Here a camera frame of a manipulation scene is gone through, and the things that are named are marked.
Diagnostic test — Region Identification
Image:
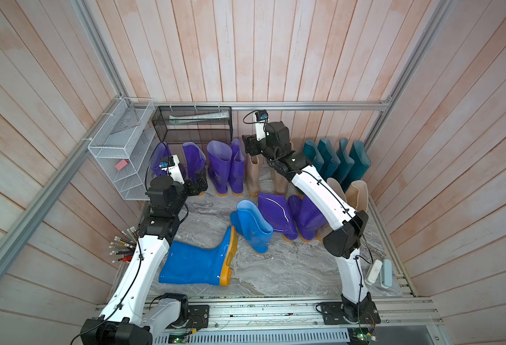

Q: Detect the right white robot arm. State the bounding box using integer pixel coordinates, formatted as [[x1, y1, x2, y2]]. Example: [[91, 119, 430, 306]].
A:
[[243, 119, 372, 314]]

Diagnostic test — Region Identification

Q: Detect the white wire mesh shelf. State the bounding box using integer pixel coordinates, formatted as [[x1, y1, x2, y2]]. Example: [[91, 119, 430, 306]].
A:
[[88, 97, 155, 201]]

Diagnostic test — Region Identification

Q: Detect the black wire mesh basket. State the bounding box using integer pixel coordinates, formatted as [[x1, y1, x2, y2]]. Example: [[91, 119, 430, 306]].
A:
[[152, 105, 234, 145]]

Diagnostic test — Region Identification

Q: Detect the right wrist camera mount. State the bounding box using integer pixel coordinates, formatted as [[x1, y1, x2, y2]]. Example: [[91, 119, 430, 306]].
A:
[[254, 109, 268, 141]]

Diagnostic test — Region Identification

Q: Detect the large beige boot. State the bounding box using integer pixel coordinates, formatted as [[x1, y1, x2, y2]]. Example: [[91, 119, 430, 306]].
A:
[[316, 178, 346, 242]]

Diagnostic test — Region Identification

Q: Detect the purple boot small hidden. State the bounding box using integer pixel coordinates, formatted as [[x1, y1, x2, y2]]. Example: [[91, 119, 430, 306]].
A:
[[183, 142, 206, 181]]

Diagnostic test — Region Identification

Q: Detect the large purple boot front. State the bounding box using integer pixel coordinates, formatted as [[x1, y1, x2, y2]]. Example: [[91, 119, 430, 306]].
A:
[[287, 195, 327, 242]]

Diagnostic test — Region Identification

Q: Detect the teal boot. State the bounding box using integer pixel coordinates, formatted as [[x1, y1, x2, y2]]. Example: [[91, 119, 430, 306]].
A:
[[302, 139, 324, 174], [317, 138, 341, 180], [332, 138, 354, 183], [341, 140, 371, 191]]

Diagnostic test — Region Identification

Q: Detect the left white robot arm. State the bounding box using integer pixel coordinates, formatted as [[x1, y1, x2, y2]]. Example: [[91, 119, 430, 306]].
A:
[[76, 167, 208, 344]]

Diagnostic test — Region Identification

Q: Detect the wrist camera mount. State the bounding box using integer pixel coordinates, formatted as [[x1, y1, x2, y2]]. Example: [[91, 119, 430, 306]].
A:
[[254, 109, 268, 141], [159, 155, 184, 185]]

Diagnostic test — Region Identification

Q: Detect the pink pencil cup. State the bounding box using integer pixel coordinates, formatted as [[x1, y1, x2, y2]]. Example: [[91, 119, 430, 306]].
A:
[[109, 227, 139, 263]]

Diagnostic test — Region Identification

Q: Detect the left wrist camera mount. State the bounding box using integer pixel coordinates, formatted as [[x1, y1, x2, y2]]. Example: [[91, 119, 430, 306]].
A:
[[159, 155, 184, 185]]

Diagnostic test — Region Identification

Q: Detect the aluminium frame rail back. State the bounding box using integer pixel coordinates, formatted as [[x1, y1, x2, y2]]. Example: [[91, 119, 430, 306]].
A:
[[125, 100, 390, 112]]

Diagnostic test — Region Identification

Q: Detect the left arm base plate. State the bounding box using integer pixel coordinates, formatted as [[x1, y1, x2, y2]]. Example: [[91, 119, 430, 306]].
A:
[[147, 293, 210, 330]]

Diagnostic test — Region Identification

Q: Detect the pink eraser block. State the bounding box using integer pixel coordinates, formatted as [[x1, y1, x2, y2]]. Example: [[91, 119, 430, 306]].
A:
[[114, 159, 129, 171]]

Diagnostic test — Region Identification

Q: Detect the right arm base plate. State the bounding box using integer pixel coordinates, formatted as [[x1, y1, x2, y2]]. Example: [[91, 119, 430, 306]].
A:
[[318, 300, 381, 325]]

